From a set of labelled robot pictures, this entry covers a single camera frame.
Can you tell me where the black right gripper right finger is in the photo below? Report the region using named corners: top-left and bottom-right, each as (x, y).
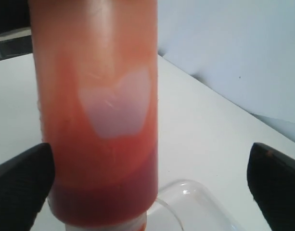
top-left (246, 142), bottom-right (295, 231)

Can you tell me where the white rectangular plastic tray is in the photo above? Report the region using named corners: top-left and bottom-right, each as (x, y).
top-left (144, 178), bottom-right (270, 231)

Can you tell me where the ketchup squeeze bottle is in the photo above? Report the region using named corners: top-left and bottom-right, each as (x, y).
top-left (28, 0), bottom-right (158, 231)

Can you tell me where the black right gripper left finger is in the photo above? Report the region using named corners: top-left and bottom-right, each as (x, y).
top-left (0, 143), bottom-right (55, 231)

